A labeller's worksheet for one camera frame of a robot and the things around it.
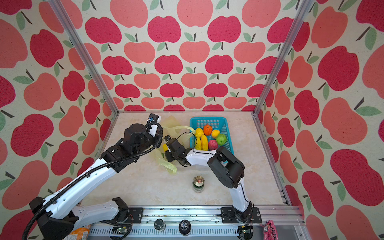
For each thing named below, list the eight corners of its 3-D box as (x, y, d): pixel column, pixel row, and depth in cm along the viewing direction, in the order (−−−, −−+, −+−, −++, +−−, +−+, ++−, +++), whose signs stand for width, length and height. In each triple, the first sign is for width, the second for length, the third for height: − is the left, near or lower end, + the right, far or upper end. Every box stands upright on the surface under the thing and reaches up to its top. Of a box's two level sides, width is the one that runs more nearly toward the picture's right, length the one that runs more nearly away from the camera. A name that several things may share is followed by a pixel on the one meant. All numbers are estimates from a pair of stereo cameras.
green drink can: (192, 193, 83) (192, 187, 74) (192, 182, 86) (192, 175, 78) (203, 193, 83) (205, 187, 74) (203, 182, 87) (204, 175, 78)
